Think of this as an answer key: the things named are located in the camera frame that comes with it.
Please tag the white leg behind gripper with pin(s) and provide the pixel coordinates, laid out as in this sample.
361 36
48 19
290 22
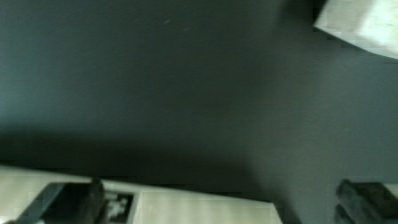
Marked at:
361 22

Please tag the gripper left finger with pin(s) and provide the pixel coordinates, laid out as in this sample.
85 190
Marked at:
68 204

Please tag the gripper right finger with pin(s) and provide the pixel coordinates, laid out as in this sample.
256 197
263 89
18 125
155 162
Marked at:
366 203

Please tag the white square tabletop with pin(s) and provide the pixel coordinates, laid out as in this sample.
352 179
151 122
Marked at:
148 204

